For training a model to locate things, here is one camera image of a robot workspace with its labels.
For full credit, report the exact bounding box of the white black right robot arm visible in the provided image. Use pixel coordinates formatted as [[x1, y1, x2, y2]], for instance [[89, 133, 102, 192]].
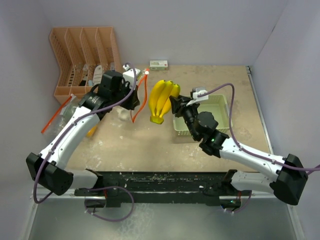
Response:
[[169, 95, 308, 206]]

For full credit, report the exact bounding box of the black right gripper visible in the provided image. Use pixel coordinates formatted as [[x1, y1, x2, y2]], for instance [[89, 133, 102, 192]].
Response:
[[170, 94, 201, 141]]

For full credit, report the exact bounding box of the aluminium frame rail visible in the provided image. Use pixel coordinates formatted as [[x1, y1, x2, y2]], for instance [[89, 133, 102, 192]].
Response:
[[244, 65, 301, 240]]

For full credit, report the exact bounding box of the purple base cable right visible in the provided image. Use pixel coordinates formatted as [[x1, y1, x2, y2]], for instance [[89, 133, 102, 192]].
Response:
[[221, 189, 253, 215]]

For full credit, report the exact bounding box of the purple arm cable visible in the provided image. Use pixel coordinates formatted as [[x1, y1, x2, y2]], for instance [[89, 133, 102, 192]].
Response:
[[197, 83, 320, 175], [32, 62, 138, 205]]

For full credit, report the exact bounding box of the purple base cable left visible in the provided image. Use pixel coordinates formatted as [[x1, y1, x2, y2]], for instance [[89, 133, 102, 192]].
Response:
[[84, 186, 136, 223]]

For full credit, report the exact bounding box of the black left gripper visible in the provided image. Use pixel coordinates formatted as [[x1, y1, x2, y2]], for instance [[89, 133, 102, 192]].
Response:
[[111, 82, 140, 111]]

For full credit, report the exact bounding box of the clear zip bag orange zipper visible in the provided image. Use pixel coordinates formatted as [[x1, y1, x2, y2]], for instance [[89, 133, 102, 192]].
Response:
[[41, 94, 80, 143]]

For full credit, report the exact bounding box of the pale green perforated basket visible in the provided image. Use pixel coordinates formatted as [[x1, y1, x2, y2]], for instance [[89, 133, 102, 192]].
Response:
[[173, 94, 230, 139]]

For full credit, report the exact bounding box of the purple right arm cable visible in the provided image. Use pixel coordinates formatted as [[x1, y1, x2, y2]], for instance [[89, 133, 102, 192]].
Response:
[[197, 83, 320, 175]]

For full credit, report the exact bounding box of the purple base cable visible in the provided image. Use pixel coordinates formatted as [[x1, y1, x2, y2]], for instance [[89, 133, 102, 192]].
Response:
[[84, 186, 136, 223], [221, 189, 253, 215]]

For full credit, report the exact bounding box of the peach plastic desk organizer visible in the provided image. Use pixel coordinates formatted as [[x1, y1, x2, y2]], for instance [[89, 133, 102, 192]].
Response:
[[49, 26, 124, 104]]

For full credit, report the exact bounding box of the small white green box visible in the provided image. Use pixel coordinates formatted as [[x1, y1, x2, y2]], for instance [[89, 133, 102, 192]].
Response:
[[149, 60, 168, 71]]

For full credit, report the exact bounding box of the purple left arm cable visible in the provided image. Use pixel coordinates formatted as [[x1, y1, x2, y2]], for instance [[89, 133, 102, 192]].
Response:
[[32, 62, 138, 205]]

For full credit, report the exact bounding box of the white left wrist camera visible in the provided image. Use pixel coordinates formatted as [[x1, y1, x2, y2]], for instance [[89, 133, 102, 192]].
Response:
[[122, 64, 143, 89]]

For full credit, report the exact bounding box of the black front mounting rail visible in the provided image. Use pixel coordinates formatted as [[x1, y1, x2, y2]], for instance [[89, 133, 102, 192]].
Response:
[[72, 168, 253, 208]]

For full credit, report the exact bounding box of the green netted melon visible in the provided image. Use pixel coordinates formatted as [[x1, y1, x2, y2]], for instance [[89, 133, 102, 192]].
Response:
[[61, 102, 78, 122]]

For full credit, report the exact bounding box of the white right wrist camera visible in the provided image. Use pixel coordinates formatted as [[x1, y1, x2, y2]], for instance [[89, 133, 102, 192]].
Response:
[[186, 86, 209, 106]]

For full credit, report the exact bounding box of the white ribbed item in organizer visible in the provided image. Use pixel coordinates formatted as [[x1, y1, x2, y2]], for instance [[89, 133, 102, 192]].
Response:
[[87, 65, 103, 87]]

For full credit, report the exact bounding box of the yellow banana bunch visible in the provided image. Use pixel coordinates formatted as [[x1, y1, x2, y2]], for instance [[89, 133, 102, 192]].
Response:
[[148, 80, 181, 125]]

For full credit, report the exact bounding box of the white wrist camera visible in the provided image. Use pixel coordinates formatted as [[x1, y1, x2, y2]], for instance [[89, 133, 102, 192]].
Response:
[[186, 86, 209, 106], [122, 64, 143, 89]]

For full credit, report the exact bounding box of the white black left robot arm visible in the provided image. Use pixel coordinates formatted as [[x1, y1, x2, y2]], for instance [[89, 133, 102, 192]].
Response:
[[26, 68, 142, 196]]

